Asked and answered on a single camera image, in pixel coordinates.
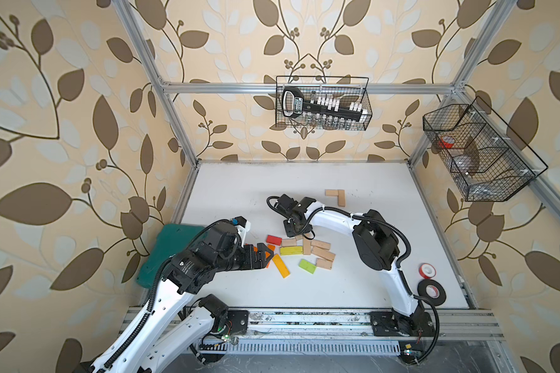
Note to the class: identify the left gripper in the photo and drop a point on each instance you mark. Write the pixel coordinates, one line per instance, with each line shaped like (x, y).
(260, 263)

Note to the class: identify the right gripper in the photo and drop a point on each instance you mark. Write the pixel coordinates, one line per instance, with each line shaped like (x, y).
(289, 232)

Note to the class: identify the wood small block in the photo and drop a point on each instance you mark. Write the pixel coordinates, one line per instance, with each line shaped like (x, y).
(320, 244)
(332, 192)

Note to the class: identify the wood long block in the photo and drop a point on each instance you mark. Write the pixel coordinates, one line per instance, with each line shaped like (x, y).
(322, 253)
(341, 198)

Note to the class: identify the wood long block vertical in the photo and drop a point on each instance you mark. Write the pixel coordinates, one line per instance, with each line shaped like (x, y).
(306, 247)

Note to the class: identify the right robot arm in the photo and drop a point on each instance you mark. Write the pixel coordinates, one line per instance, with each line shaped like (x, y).
(381, 247)

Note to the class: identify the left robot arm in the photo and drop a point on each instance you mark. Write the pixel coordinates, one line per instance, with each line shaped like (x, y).
(172, 321)

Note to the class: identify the amber yellow block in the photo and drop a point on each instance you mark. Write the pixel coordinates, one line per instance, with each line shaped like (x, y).
(281, 266)

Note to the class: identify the yellow-green long block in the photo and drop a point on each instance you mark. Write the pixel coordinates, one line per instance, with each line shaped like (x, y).
(291, 250)

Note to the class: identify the wood block beside red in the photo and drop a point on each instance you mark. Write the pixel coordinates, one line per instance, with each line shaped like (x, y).
(289, 242)

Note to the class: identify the light green small block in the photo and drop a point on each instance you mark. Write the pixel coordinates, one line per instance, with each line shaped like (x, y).
(307, 266)

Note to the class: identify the wood small block lowest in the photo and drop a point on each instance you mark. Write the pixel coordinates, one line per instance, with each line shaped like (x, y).
(324, 264)

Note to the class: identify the black socket tool set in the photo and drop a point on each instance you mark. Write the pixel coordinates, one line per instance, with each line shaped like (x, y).
(334, 105)

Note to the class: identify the red tape roll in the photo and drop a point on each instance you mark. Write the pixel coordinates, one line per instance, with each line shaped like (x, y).
(427, 271)

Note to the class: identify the black tape roll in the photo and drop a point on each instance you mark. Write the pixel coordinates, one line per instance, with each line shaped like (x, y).
(432, 290)

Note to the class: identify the red cup in basket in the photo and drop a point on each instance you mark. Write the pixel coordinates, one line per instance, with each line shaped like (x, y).
(446, 142)

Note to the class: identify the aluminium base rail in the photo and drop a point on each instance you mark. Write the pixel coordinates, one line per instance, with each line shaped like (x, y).
(342, 332)

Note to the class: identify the back wire basket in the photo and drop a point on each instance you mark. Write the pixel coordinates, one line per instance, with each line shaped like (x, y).
(324, 81)

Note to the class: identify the side wire basket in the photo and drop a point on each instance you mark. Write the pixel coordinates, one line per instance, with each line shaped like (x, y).
(491, 160)

